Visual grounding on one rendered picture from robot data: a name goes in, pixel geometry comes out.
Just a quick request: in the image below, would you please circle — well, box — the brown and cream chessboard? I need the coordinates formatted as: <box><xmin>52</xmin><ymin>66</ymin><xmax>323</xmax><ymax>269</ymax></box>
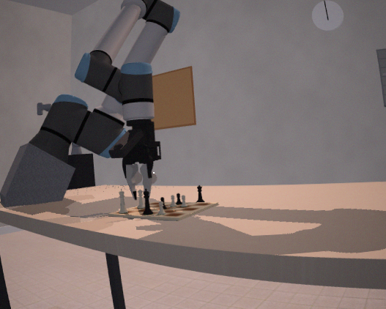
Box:
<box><xmin>108</xmin><ymin>202</ymin><xmax>218</xmax><ymax>220</ymax></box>

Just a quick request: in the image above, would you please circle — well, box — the white king chess piece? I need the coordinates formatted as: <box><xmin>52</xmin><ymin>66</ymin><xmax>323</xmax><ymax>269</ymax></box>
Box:
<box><xmin>119</xmin><ymin>189</ymin><xmax>128</xmax><ymax>213</ymax></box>

